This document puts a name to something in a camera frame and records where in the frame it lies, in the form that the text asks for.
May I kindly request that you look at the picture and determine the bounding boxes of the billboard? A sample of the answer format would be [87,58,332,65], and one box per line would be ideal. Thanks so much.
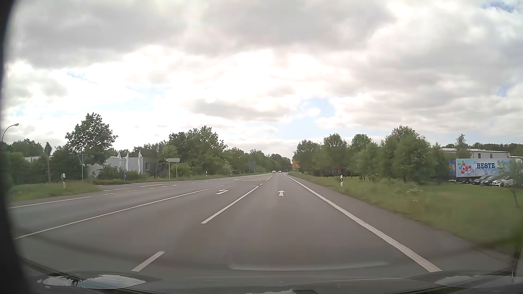
[449,158,513,183]

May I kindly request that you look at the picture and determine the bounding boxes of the grey building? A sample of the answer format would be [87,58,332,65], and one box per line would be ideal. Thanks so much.
[87,156,164,179]

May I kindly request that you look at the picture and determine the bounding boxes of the grass verge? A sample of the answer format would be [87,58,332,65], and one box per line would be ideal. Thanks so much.
[288,171,523,256]
[9,172,270,202]

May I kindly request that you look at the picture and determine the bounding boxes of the road markings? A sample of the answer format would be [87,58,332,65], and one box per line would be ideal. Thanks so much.
[10,173,443,273]

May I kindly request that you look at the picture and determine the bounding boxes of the white flags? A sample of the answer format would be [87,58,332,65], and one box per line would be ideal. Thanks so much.
[116,150,143,174]

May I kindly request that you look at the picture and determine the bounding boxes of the car's own bonnet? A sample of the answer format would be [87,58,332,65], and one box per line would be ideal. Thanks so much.
[20,255,523,294]

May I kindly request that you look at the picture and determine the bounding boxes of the grey asphalt road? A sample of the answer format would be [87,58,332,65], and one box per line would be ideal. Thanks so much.
[9,172,516,282]

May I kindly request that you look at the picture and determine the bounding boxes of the lamp post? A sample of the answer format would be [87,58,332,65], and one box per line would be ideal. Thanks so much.
[1,123,20,143]

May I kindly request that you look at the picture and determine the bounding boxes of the row of parked cars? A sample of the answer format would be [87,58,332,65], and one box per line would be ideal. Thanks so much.
[472,175,521,188]

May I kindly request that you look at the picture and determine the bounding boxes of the white building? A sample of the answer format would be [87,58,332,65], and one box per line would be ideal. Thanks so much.
[441,148,523,161]

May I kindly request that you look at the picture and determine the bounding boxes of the hedge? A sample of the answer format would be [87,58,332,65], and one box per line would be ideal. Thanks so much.
[91,165,151,185]

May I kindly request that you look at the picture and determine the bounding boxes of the direction sign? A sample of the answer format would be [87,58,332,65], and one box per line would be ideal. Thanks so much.
[165,157,181,179]

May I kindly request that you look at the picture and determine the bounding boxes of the row of trees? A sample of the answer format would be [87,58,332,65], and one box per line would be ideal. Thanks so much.
[292,125,523,183]
[0,113,292,186]

